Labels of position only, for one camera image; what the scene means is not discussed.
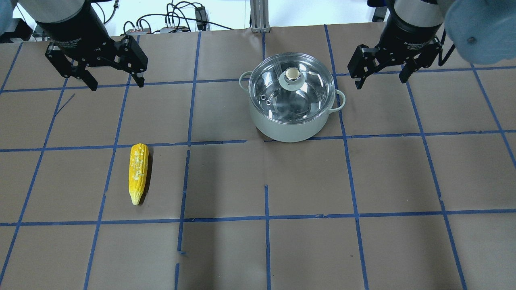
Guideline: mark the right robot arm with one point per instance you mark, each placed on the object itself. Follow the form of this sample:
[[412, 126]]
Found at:
[[481, 31]]

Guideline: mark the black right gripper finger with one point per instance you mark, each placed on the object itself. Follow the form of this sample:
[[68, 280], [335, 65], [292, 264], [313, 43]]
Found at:
[[366, 61], [423, 59]]

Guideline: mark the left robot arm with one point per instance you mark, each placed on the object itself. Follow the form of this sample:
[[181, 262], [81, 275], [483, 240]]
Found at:
[[31, 5]]

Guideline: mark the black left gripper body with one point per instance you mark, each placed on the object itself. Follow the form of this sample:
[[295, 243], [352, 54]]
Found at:
[[73, 32]]

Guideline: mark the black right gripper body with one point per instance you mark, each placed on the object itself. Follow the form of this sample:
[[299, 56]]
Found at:
[[408, 31]]

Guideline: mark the pale green cooking pot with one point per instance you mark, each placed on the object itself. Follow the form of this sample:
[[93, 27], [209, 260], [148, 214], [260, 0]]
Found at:
[[293, 133]]

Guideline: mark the yellow corn cob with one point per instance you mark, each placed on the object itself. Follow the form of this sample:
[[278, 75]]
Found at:
[[138, 171]]

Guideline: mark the glass pot lid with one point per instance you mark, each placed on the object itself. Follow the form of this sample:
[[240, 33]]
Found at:
[[290, 88]]

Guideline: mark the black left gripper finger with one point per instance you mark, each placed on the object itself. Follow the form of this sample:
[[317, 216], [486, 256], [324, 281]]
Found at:
[[130, 58], [66, 69]]

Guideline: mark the aluminium frame post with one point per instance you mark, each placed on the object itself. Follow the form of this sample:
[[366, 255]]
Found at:
[[259, 16]]

